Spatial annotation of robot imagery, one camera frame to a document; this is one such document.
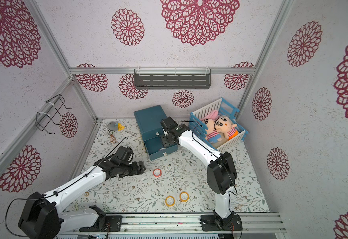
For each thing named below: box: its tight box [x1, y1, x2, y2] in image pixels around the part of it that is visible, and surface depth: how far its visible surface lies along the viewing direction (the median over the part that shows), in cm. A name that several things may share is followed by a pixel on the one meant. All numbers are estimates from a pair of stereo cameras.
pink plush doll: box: [199, 109, 222, 144], surface depth 99 cm
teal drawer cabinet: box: [133, 104, 178, 161], surface depth 92 cm
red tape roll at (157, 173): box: [152, 168, 163, 178], surface depth 94 cm
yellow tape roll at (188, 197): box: [178, 191, 190, 203], surface depth 83 cm
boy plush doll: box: [213, 115, 239, 141], surface depth 100 cm
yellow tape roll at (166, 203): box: [164, 195, 176, 207], surface depth 82 cm
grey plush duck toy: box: [107, 121, 126, 132], surface depth 112 cm
